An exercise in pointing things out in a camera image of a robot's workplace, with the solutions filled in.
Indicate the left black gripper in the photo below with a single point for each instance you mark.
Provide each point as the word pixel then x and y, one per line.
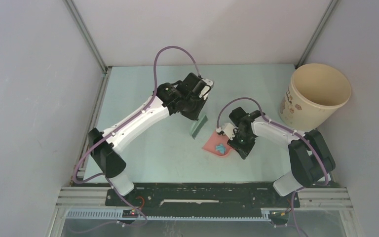
pixel 194 115

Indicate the right aluminium frame post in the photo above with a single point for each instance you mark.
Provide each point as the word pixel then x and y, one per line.
pixel 329 11

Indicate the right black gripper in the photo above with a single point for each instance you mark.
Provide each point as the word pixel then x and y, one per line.
pixel 244 151

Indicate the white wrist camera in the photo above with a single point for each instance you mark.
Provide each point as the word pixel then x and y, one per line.
pixel 207 88
pixel 227 129

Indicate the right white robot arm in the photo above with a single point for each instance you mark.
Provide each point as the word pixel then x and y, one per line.
pixel 309 156

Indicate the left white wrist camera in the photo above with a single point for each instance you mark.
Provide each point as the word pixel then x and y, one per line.
pixel 207 88

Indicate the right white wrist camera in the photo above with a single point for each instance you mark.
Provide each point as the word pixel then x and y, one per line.
pixel 227 129

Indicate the green plastic brush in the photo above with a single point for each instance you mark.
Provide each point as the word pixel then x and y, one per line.
pixel 197 125

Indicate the pink plastic dustpan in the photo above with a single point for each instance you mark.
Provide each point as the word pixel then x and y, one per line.
pixel 215 140

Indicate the aluminium frame post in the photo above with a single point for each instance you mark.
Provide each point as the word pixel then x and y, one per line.
pixel 329 11
pixel 81 25

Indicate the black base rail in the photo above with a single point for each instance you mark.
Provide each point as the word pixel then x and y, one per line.
pixel 203 200

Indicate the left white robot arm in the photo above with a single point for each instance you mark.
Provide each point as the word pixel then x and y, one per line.
pixel 107 145

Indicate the left aluminium frame post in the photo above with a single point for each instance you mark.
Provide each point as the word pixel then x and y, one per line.
pixel 81 25

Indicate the beige paper bucket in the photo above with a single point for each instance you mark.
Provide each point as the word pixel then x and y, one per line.
pixel 314 93

